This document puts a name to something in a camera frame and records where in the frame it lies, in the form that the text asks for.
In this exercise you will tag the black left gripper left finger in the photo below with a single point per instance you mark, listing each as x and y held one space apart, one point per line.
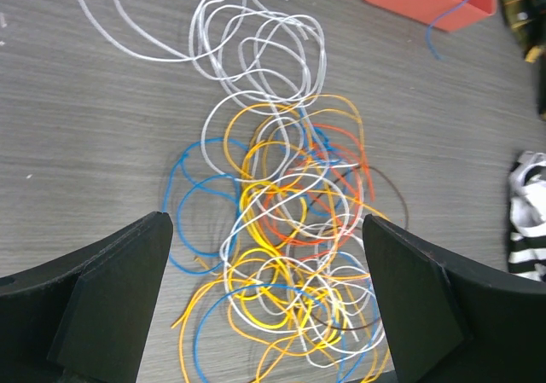
85 316

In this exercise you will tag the black white striped cloth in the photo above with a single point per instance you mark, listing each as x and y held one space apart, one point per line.
526 243

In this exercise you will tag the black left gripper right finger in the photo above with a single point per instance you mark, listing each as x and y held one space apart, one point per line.
449 318

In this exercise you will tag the yellow plaid cloth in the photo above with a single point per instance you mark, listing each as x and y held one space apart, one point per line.
526 21

